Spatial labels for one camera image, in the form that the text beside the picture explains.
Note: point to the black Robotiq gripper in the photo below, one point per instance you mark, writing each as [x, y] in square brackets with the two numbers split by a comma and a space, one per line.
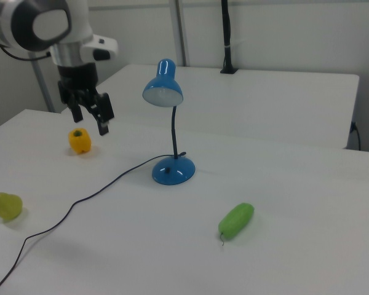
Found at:
[78, 78]

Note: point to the green cucumber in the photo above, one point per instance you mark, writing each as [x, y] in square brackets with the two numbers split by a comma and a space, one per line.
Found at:
[236, 221]

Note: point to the green pear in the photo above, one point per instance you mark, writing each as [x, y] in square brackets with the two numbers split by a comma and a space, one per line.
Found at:
[7, 207]

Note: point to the grey metal frame post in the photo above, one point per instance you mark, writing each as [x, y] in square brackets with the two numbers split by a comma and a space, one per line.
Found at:
[182, 30]
[44, 89]

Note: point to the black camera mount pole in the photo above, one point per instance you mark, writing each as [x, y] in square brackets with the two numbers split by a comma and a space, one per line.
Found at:
[226, 30]

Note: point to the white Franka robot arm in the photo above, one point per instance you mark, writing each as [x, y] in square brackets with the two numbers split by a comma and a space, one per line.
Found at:
[34, 24]

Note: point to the yellow bell pepper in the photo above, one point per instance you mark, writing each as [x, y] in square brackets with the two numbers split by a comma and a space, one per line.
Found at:
[80, 143]

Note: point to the blue gooseneck desk lamp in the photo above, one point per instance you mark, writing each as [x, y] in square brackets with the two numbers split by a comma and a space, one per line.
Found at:
[172, 175]

